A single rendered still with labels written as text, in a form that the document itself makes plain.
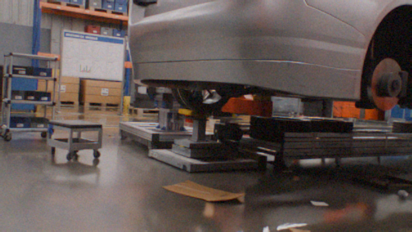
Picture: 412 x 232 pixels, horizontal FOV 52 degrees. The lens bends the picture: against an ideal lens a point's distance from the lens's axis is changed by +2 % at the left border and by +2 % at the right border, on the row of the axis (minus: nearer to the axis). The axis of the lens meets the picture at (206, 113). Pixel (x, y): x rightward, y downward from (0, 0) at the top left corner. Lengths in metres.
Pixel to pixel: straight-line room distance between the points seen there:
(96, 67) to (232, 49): 8.16
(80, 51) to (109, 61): 0.69
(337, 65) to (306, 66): 0.21
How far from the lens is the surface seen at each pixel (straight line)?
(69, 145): 4.02
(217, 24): 2.21
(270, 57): 2.04
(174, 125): 5.07
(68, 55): 10.06
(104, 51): 10.24
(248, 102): 4.32
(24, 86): 9.72
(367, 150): 5.11
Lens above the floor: 0.73
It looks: 3 degrees down
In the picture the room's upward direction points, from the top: 4 degrees clockwise
